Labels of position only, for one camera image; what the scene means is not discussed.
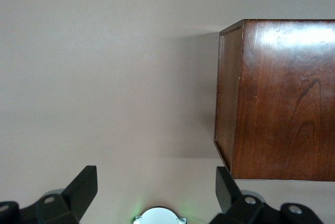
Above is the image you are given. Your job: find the dark brown wooden cabinet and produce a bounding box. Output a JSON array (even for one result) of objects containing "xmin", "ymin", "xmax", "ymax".
[{"xmin": 214, "ymin": 19, "xmax": 335, "ymax": 182}]

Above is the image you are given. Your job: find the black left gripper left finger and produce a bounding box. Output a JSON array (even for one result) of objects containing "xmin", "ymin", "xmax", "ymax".
[{"xmin": 0, "ymin": 165, "xmax": 98, "ymax": 224}]

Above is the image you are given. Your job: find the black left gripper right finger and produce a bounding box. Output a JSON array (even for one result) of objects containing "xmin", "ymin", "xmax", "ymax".
[{"xmin": 209, "ymin": 166, "xmax": 325, "ymax": 224}]

